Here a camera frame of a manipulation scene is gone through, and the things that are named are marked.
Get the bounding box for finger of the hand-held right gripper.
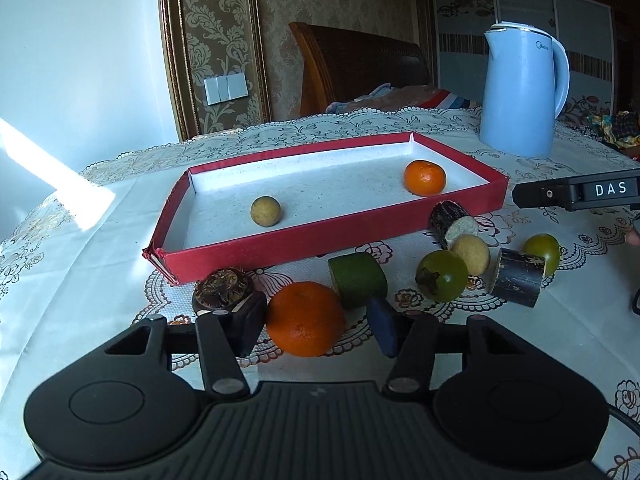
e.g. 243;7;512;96
512;176;573;209

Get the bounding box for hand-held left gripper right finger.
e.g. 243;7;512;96
366;297;533;395

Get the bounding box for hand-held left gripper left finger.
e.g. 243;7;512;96
102;292;268;401

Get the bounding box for dark brown water chestnut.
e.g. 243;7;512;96
192;268;253;316

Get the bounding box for green sugarcane piece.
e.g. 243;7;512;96
328;252;389;310

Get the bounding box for large mandarin orange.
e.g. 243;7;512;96
265;281;347;358

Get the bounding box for dark sugarcane piece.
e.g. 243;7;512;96
487;247;546;309

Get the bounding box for sugarcane piece rough white end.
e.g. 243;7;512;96
429;200;479;251

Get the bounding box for red cardboard tray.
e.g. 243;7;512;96
142;131;511;287

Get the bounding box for colourful patterned cloth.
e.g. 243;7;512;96
587;109;640;153

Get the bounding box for green jujube brown patch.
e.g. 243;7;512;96
416;250;470;303

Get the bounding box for beige longan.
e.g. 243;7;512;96
250;196;282;227
450;234;492;277

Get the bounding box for light blue electric kettle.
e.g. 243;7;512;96
479;22;571;159

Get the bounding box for small mandarin orange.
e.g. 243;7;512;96
404;160;447;197

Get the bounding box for red striped cloth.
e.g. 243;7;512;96
415;87;482;111

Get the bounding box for pink blanket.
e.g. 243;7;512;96
325;85;441;115

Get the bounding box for wardrobe with sliding doors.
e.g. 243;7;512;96
429;0;617;108

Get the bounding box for grey blue cloth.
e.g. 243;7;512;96
356;82;397;102

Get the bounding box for wooden bed headboard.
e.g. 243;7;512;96
289;21;433;117

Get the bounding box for white wall switch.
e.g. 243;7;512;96
204;72;249;106

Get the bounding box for ornate wall panel frame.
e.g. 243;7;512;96
157;0;273;142

